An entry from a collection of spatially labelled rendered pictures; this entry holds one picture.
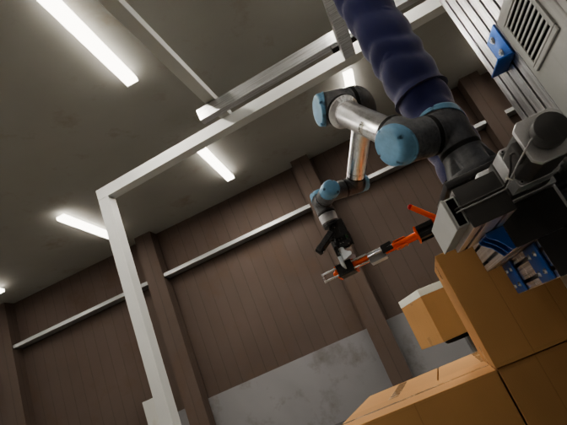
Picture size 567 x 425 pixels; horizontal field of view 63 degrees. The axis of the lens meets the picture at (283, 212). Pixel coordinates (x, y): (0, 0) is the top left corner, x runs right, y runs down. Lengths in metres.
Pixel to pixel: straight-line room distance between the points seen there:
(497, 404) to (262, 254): 6.09
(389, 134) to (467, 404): 0.90
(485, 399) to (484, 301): 0.30
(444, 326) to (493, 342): 1.90
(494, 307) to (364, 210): 5.79
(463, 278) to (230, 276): 6.16
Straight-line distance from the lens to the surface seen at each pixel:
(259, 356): 7.36
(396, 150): 1.27
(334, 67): 4.36
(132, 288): 4.53
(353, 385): 7.10
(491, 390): 1.69
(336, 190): 1.83
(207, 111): 4.20
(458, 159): 1.31
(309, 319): 7.19
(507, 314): 1.68
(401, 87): 2.02
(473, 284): 1.67
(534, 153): 0.91
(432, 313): 3.55
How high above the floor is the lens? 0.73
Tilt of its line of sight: 20 degrees up
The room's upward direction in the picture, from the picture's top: 23 degrees counter-clockwise
